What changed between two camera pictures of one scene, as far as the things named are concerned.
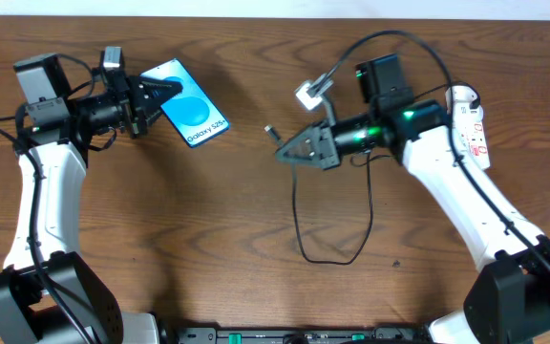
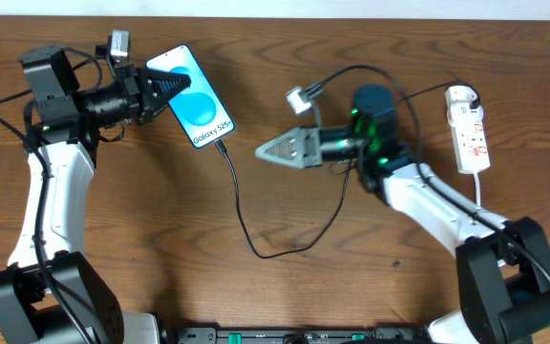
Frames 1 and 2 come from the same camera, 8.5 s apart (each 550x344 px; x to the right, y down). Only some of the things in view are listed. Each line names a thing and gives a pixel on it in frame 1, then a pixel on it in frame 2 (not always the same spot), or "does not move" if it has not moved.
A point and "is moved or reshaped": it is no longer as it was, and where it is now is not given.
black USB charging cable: x=278 y=139 to x=346 y=191
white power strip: x=468 y=123 does not move
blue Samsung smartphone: x=192 y=112 is moved or reshaped
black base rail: x=327 y=334 does not move
